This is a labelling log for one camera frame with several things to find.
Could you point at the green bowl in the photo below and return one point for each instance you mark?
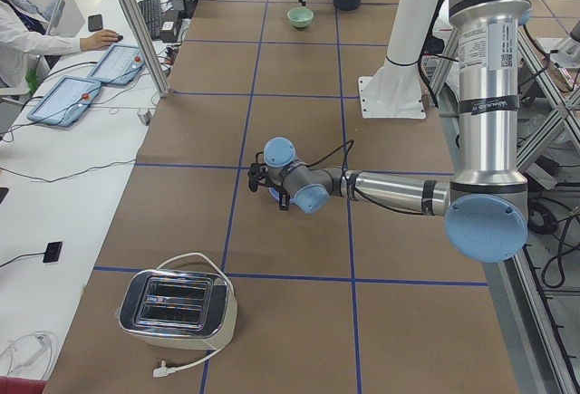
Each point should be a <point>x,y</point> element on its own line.
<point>300,17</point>

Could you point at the white chrome toaster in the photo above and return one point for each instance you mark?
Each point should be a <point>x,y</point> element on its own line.
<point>180,309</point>

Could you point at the black keyboard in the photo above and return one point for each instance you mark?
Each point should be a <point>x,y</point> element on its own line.
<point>151,12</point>

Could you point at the far blue teach pendant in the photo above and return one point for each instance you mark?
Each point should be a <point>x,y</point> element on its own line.
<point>118,66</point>

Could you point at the blue teach pendant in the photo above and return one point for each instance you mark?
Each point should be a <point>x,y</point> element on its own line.
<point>66,102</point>
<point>118,66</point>

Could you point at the black smartphone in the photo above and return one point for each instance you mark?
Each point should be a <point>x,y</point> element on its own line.
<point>94,23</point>

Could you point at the black square pad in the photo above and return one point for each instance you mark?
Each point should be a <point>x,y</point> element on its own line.
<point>52,252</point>

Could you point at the near blue teach pendant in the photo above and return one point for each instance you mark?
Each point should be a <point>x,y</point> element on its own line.
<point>66,102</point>

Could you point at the seated person in white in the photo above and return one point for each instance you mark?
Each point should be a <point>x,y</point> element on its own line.
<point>25,44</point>

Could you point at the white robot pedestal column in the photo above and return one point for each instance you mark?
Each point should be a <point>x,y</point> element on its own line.
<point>394,91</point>

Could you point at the aluminium frame post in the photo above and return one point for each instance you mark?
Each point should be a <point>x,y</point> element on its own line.
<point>137,25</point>

